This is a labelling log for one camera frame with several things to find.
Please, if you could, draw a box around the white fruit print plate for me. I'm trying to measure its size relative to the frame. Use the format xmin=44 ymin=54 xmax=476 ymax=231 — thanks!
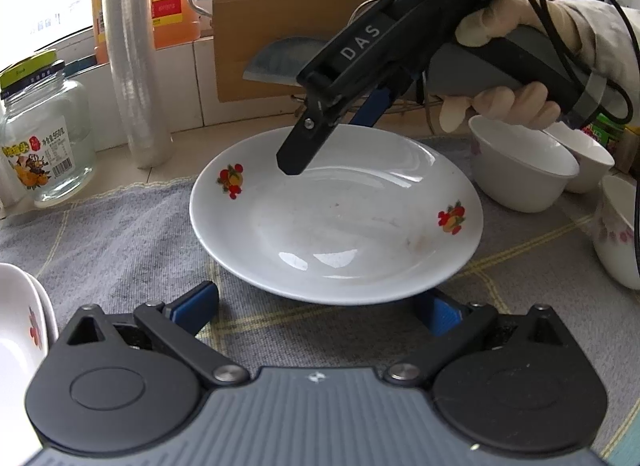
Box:
xmin=22 ymin=271 xmax=60 ymax=363
xmin=189 ymin=126 xmax=484 ymax=305
xmin=0 ymin=262 xmax=50 ymax=400

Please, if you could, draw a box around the person's right forearm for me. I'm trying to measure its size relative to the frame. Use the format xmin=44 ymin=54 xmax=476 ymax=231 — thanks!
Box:
xmin=555 ymin=0 xmax=640 ymax=97

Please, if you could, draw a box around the grey checked towel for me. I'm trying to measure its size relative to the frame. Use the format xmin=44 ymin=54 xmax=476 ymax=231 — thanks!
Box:
xmin=0 ymin=135 xmax=640 ymax=466

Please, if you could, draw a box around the white ceramic bowl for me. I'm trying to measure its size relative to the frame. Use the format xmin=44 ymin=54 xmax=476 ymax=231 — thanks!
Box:
xmin=542 ymin=123 xmax=616 ymax=195
xmin=468 ymin=114 xmax=581 ymax=213

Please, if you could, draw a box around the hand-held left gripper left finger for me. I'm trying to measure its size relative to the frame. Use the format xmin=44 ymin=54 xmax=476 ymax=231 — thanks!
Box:
xmin=65 ymin=281 xmax=250 ymax=390

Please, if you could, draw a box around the green sauce jar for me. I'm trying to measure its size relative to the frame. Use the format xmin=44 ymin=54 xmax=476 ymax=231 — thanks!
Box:
xmin=582 ymin=112 xmax=626 ymax=149

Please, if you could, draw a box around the bamboo cutting board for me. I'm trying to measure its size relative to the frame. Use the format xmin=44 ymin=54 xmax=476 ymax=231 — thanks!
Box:
xmin=212 ymin=0 xmax=417 ymax=104

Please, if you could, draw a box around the person's right hand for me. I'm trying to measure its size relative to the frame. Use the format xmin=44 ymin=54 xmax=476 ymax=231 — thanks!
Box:
xmin=439 ymin=0 xmax=597 ymax=133

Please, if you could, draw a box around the white floral print bowl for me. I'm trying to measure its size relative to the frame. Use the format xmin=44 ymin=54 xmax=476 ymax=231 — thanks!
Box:
xmin=592 ymin=175 xmax=640 ymax=289

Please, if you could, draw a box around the tall plastic wrap roll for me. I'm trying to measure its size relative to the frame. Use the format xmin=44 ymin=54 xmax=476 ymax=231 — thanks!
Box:
xmin=102 ymin=0 xmax=175 ymax=169

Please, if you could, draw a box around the black handled kitchen knife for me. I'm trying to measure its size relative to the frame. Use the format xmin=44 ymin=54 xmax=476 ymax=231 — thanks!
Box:
xmin=242 ymin=35 xmax=332 ymax=84

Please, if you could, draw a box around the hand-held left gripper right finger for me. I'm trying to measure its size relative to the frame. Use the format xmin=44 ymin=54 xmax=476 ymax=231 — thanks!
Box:
xmin=383 ymin=290 xmax=571 ymax=388

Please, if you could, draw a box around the glass jar yellow lid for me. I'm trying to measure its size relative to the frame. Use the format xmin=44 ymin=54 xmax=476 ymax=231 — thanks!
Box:
xmin=0 ymin=49 xmax=97 ymax=208

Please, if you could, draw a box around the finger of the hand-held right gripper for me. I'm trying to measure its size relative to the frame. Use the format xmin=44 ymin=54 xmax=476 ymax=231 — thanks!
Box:
xmin=349 ymin=87 xmax=397 ymax=129
xmin=276 ymin=110 xmax=347 ymax=177

